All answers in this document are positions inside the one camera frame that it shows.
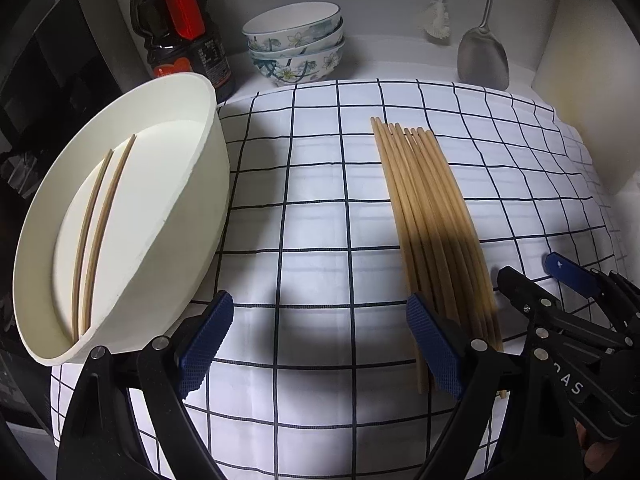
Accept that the white cutting board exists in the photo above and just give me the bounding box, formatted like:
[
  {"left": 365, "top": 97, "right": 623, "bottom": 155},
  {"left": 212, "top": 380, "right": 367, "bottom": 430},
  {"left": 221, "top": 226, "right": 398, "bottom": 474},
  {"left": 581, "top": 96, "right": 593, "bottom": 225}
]
[{"left": 530, "top": 0, "right": 640, "bottom": 196}]

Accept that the large white bowl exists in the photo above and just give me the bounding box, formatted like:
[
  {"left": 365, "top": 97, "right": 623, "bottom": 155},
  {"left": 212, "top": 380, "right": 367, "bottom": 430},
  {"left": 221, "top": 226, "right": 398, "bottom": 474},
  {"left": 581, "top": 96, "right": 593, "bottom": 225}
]
[{"left": 12, "top": 72, "right": 232, "bottom": 366}]

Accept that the floral ceramic bowl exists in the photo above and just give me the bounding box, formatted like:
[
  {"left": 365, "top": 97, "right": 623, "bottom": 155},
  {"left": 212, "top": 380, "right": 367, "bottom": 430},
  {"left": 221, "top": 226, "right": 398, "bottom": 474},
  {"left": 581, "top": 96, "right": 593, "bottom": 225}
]
[
  {"left": 250, "top": 45, "right": 346, "bottom": 89},
  {"left": 247, "top": 35, "right": 346, "bottom": 63},
  {"left": 242, "top": 2, "right": 345, "bottom": 51}
]

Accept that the bundle of wooden chopsticks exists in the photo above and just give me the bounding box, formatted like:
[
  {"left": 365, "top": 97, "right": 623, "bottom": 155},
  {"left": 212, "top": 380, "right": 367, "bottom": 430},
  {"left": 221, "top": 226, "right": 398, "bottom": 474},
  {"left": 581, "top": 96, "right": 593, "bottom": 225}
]
[{"left": 370, "top": 116, "right": 510, "bottom": 401}]

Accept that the light wooden chopstick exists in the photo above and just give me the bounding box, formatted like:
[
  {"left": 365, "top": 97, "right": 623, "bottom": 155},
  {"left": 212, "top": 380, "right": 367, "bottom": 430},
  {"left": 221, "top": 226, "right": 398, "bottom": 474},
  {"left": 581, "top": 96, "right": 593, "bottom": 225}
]
[
  {"left": 80, "top": 133, "right": 137, "bottom": 336},
  {"left": 71, "top": 149, "right": 114, "bottom": 336}
]

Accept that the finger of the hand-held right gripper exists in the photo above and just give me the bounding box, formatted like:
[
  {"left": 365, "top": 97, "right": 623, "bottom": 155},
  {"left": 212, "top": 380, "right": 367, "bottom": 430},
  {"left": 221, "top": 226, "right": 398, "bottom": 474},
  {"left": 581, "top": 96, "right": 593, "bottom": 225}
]
[
  {"left": 496, "top": 266, "right": 638, "bottom": 441},
  {"left": 544, "top": 252, "right": 640, "bottom": 346}
]

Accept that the white checked cloth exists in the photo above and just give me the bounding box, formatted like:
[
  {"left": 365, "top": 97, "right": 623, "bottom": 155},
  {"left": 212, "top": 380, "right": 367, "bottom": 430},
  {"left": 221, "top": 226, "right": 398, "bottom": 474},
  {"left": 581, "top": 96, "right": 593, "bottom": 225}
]
[{"left": 50, "top": 79, "right": 628, "bottom": 480}]

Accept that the white bottle brush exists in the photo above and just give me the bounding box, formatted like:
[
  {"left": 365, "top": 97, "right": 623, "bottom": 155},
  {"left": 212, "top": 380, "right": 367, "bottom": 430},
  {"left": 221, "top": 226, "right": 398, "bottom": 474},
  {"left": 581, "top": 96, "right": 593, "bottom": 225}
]
[{"left": 416, "top": 0, "right": 451, "bottom": 41}]

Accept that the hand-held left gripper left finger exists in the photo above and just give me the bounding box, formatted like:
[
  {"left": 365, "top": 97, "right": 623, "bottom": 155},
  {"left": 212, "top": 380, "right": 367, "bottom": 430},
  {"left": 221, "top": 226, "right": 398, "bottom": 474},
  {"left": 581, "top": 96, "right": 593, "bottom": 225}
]
[{"left": 56, "top": 290, "right": 235, "bottom": 480}]

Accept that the person's right hand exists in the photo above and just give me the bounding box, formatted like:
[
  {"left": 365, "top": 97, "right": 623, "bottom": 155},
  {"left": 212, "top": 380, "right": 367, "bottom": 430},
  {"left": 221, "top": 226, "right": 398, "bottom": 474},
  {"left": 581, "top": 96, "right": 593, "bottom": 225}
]
[{"left": 574, "top": 420, "right": 608, "bottom": 480}]

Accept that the black kitchen appliance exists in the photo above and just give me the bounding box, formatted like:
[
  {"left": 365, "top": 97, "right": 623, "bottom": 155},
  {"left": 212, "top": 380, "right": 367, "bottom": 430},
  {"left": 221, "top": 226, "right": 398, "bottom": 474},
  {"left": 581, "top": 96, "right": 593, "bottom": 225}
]
[{"left": 0, "top": 0, "right": 146, "bottom": 341}]

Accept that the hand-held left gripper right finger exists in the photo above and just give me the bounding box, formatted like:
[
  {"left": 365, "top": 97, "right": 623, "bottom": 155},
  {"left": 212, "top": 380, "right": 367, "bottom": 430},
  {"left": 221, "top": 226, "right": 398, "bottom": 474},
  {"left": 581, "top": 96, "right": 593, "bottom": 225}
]
[{"left": 405, "top": 294, "right": 583, "bottom": 480}]

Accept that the metal spatula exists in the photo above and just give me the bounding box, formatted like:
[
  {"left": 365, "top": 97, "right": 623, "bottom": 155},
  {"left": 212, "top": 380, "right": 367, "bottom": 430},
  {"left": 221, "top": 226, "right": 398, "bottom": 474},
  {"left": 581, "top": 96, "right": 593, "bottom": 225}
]
[{"left": 457, "top": 0, "right": 510, "bottom": 92}]

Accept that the dark soy sauce bottle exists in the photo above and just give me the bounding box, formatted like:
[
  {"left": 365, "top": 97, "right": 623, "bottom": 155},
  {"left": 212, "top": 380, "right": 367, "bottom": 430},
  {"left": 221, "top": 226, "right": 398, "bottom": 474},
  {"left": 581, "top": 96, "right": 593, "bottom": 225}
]
[{"left": 130, "top": 0, "right": 236, "bottom": 103}]

